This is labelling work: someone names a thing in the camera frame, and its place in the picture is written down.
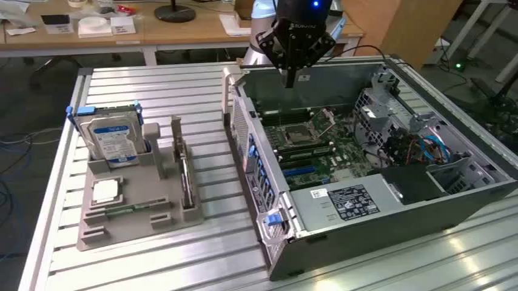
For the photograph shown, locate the silver CPU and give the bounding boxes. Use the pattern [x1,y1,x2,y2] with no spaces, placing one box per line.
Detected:
[92,180,124,206]

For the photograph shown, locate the white square box with roll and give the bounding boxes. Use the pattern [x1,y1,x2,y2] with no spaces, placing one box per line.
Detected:
[77,16,113,39]

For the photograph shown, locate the blue floor cable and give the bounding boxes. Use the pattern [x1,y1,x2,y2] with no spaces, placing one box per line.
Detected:
[0,129,36,264]

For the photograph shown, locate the clear plastic bags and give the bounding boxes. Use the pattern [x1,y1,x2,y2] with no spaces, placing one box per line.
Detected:
[0,0,40,28]

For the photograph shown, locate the black stand base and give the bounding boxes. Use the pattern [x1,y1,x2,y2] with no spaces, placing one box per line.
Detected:
[468,77,518,137]

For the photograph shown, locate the metal socket cover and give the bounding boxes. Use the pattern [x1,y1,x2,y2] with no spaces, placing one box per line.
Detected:
[307,108,336,136]

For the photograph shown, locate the black lamp base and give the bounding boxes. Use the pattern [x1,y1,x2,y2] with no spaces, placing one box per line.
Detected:
[153,0,197,24]

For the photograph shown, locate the plain white box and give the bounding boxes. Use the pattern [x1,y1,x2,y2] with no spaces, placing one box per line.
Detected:
[109,15,136,35]

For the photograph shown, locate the hard disk with blue carrier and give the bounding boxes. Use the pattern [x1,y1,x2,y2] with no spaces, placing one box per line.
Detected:
[65,101,153,169]

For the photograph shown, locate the green motherboard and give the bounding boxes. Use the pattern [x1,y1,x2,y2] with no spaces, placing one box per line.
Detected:
[253,105,386,190]

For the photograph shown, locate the grey power supply unit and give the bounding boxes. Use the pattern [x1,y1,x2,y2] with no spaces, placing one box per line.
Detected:
[288,175,406,233]

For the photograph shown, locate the metal drive cage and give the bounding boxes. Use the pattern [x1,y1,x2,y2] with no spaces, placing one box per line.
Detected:
[352,87,410,152]

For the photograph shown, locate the white table frame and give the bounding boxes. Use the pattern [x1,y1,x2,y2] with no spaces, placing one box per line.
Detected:
[439,0,518,82]

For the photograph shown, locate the blue expansion slot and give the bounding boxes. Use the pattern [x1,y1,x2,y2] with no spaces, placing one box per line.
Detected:
[283,166,318,178]

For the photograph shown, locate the white box with black top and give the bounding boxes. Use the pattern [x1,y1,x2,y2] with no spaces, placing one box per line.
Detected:
[40,13,76,35]

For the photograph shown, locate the black plastic shroud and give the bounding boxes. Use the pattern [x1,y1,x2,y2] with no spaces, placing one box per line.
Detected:
[379,162,448,204]

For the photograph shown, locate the cardboard box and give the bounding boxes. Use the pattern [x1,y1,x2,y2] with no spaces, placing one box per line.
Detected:
[233,0,256,21]

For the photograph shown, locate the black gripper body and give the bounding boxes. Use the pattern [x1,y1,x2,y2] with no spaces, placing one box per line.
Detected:
[276,0,331,69]

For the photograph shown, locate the open dark PC case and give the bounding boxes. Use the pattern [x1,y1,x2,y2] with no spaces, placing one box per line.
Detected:
[221,53,518,282]

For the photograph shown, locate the wooden desk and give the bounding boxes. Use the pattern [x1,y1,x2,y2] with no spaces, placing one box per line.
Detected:
[0,0,364,58]

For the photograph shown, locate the black RAM slot white latches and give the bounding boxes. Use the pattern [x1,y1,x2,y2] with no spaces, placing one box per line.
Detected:
[257,114,314,121]
[255,107,311,114]

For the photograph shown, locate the blue wire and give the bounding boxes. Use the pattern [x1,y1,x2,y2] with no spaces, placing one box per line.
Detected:
[420,134,452,167]

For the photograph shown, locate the grey parts rack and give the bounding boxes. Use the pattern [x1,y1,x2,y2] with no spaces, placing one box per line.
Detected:
[75,122,205,252]

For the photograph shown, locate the metal disk bay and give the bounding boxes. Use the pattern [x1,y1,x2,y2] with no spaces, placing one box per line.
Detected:
[426,157,492,196]

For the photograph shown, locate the green RAM stick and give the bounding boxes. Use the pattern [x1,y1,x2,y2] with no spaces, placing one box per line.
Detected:
[104,202,157,216]
[276,145,332,160]

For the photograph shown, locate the CPU socket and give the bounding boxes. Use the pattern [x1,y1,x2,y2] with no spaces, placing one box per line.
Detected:
[283,123,320,146]

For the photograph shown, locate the white paper stack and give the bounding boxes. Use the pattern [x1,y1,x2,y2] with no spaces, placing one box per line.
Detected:
[217,13,253,38]

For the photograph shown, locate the red wire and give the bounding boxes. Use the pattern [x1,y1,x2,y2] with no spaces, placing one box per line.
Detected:
[404,136,422,166]

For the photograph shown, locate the black cable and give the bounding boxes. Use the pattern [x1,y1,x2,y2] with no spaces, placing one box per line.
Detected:
[330,44,412,66]

